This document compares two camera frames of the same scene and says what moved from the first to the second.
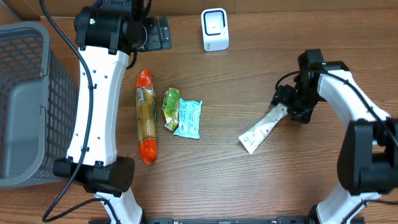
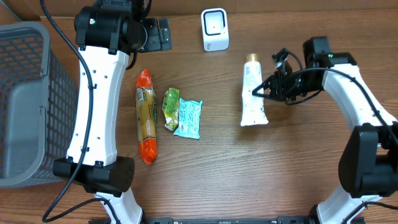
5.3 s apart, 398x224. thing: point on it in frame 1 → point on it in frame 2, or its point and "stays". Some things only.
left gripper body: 154,41 stays
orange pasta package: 147,124 stays
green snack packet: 170,107 stays
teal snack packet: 189,116 stays
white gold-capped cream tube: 252,136 → 252,109
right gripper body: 302,102 → 292,86
